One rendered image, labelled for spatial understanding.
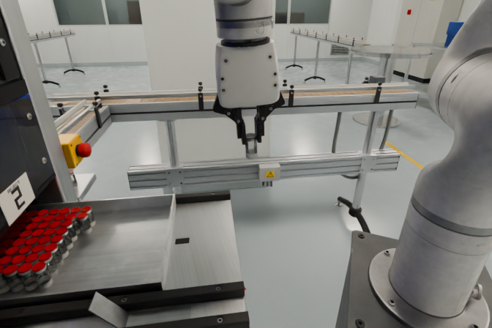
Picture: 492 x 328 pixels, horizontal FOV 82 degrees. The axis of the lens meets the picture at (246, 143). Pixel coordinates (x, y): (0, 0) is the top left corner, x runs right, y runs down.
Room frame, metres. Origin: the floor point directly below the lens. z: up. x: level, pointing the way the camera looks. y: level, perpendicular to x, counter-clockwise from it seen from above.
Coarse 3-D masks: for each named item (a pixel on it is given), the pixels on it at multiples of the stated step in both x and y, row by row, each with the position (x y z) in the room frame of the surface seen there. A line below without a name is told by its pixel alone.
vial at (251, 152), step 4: (248, 140) 0.46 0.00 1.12; (252, 140) 0.46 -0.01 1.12; (248, 144) 0.46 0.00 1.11; (252, 144) 0.46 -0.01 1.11; (256, 144) 0.47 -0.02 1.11; (248, 148) 0.46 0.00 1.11; (252, 148) 0.46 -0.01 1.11; (256, 148) 0.47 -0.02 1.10; (248, 152) 0.46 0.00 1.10; (252, 152) 0.46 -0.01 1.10; (256, 152) 0.47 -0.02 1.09; (248, 156) 0.46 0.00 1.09; (252, 156) 0.46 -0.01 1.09; (256, 156) 0.47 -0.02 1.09
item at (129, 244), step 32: (96, 224) 0.52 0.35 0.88; (128, 224) 0.52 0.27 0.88; (160, 224) 0.52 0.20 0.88; (96, 256) 0.42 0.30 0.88; (128, 256) 0.42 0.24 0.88; (160, 256) 0.42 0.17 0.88; (64, 288) 0.35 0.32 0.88; (96, 288) 0.32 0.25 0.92; (128, 288) 0.33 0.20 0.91; (160, 288) 0.34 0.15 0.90
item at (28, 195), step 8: (24, 176) 0.46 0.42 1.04; (16, 184) 0.44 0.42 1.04; (24, 184) 0.46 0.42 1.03; (8, 192) 0.42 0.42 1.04; (16, 192) 0.43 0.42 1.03; (24, 192) 0.45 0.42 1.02; (32, 192) 0.47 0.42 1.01; (0, 200) 0.39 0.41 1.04; (8, 200) 0.41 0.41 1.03; (24, 200) 0.44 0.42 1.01; (32, 200) 0.46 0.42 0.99; (8, 208) 0.40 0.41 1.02; (16, 208) 0.42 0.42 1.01; (24, 208) 0.44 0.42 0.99; (8, 216) 0.39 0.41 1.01; (16, 216) 0.41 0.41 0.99; (8, 224) 0.39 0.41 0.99
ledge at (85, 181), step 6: (78, 174) 0.75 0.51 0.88; (84, 174) 0.75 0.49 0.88; (90, 174) 0.75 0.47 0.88; (78, 180) 0.71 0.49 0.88; (84, 180) 0.71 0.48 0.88; (90, 180) 0.72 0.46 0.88; (78, 186) 0.68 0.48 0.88; (84, 186) 0.68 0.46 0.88; (90, 186) 0.70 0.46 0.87; (78, 192) 0.65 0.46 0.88; (84, 192) 0.66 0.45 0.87; (78, 198) 0.63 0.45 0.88
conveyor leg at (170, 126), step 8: (160, 120) 1.35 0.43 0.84; (168, 120) 1.35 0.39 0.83; (176, 120) 1.36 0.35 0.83; (168, 128) 1.37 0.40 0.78; (168, 136) 1.37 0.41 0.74; (168, 144) 1.38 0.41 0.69; (176, 144) 1.40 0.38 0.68; (168, 152) 1.38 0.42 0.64; (176, 152) 1.39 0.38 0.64; (176, 160) 1.38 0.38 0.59; (176, 192) 1.37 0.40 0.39
